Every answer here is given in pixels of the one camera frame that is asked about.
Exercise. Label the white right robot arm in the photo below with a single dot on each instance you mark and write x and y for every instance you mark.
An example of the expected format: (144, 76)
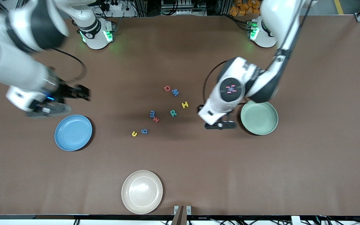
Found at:
(20, 68)

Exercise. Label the yellow small letter u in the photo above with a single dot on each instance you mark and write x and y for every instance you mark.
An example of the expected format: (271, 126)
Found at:
(132, 134)

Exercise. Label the red small letter w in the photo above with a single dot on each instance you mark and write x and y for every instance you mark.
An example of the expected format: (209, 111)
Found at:
(156, 119)

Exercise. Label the blue plate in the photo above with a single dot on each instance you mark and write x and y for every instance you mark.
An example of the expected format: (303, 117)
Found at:
(73, 132)

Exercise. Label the white power strip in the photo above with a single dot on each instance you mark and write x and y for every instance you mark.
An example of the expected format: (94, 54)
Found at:
(120, 14)

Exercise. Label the blue small letter g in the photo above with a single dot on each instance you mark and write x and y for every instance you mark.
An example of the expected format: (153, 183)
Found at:
(144, 131)

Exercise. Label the yellow capital letter H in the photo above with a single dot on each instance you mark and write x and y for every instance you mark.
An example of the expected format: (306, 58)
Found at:
(185, 105)

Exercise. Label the blue small letter m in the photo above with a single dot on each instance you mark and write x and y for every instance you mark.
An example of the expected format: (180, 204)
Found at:
(152, 114)

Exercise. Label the teal capital letter R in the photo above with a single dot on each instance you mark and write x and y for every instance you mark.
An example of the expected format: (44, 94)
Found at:
(172, 113)

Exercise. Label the beige plate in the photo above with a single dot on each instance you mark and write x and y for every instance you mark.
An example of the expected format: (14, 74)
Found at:
(142, 192)

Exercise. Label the orange packets pile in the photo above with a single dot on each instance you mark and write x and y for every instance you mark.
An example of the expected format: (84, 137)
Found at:
(239, 11)

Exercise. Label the green plate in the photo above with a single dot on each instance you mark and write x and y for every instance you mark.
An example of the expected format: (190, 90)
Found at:
(259, 120)

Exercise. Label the blue capital letter W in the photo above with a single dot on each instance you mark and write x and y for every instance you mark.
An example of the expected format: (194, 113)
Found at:
(175, 93)

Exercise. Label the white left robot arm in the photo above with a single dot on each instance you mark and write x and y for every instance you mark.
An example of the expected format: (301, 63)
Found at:
(280, 15)

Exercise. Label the grey equipment box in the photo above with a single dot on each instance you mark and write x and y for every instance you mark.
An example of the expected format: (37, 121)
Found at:
(183, 12)

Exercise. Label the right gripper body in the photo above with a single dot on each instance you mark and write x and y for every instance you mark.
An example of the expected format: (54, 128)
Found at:
(65, 91)

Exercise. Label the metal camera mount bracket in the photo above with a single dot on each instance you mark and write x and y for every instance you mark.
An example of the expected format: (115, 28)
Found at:
(180, 215)

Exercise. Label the red capital letter Q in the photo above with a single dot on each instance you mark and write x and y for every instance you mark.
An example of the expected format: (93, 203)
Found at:
(164, 88)

